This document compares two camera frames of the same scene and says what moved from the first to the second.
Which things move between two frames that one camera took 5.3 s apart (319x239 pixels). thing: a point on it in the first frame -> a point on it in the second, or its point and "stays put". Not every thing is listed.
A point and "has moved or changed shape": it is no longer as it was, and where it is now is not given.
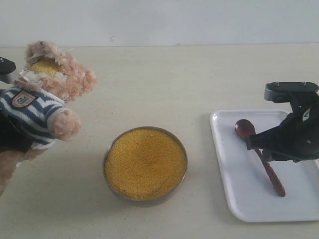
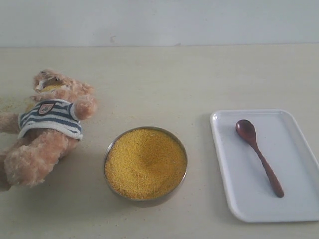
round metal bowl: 144,166 stays put
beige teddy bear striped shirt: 49,79 has moved or changed shape
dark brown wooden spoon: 244,128 stays put
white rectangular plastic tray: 252,195 stays put
